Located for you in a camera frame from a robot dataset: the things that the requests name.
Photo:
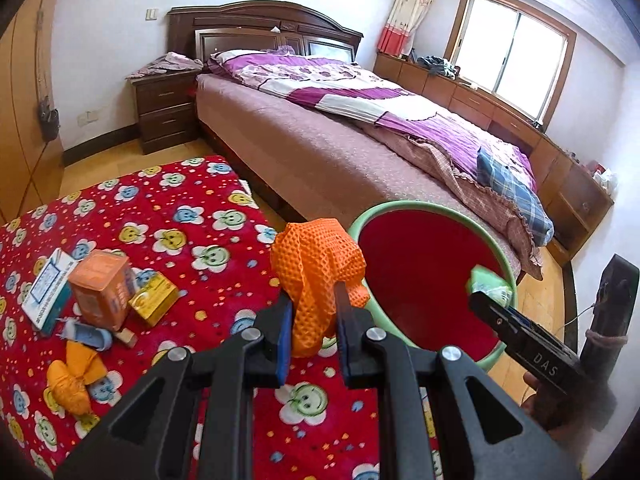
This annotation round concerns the white and teal box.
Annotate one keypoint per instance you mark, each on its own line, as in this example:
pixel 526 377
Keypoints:
pixel 47 287

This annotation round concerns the white and red curtain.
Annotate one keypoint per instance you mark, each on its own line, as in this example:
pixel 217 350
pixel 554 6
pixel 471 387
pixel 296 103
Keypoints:
pixel 405 15

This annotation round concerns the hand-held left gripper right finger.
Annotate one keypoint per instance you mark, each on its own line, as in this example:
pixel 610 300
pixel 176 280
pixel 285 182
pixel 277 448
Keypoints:
pixel 345 350

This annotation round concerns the dark wooden nightstand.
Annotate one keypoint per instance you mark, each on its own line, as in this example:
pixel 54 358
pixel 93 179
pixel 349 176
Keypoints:
pixel 165 110

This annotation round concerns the small red box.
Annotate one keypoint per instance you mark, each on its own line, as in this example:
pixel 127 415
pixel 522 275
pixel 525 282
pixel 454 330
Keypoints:
pixel 595 166

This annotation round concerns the pink ruffled blanket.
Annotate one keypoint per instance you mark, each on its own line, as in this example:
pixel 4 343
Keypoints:
pixel 450 170

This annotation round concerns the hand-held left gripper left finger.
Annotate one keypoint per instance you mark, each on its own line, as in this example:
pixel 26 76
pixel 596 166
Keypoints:
pixel 282 345

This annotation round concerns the red bucket with green rim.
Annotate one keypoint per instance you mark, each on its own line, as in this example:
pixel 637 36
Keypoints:
pixel 415 270

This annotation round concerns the person's right hand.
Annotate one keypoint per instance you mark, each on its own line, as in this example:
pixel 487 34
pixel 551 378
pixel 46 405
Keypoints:
pixel 542 405

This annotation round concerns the blue and white plastic bottle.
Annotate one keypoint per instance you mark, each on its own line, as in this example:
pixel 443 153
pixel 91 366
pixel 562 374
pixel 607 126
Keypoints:
pixel 87 334

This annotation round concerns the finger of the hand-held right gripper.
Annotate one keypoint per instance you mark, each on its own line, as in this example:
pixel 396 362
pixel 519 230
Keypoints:
pixel 535 329
pixel 495 317

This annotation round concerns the orange cardboard box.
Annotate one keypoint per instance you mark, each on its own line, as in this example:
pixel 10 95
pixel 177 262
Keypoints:
pixel 97 290

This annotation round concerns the long wooden window cabinet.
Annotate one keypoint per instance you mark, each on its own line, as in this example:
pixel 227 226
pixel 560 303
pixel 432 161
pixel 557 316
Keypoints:
pixel 565 195

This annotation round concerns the white plastic bag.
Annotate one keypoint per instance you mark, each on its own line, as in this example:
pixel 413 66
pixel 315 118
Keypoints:
pixel 608 179

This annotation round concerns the small yellow box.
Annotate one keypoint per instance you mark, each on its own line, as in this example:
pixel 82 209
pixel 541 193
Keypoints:
pixel 155 300

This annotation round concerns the dark wooden bed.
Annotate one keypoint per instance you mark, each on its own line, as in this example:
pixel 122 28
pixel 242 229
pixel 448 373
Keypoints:
pixel 300 155

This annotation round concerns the blue plaid pillow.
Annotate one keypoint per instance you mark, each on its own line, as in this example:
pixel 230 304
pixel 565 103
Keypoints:
pixel 515 195

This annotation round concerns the orange foam net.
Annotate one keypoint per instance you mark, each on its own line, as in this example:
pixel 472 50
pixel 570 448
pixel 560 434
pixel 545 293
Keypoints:
pixel 315 270

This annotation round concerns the white wall socket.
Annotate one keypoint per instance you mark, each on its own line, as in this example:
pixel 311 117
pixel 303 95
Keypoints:
pixel 88 118

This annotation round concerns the white light switch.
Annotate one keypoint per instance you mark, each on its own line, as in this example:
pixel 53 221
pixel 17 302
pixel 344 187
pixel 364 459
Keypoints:
pixel 151 13

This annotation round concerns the black hanging bag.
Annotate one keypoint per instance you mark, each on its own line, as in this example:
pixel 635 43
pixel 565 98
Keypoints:
pixel 49 120

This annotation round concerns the dark clothes pile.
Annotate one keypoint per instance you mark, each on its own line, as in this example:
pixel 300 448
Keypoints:
pixel 437 66

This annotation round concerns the wooden framed window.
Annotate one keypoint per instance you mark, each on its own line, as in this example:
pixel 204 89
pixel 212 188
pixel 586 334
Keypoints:
pixel 510 50

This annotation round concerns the purple and white quilt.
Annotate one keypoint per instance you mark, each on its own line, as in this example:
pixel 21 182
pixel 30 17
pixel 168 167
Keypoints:
pixel 350 90

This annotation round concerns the orange bag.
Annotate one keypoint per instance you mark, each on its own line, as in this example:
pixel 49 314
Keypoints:
pixel 70 385

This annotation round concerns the small wooden block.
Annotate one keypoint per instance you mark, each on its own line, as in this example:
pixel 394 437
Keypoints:
pixel 126 337

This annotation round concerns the wooden wardrobe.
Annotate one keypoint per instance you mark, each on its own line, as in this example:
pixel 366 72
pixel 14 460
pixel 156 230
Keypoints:
pixel 25 110

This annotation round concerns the green packet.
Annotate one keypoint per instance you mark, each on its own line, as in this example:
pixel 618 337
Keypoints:
pixel 487 280

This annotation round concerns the pink clothes pile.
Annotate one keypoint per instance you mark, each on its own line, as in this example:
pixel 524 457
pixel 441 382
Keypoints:
pixel 165 64

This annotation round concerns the small purple cloth item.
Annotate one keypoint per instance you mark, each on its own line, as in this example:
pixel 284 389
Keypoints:
pixel 284 50

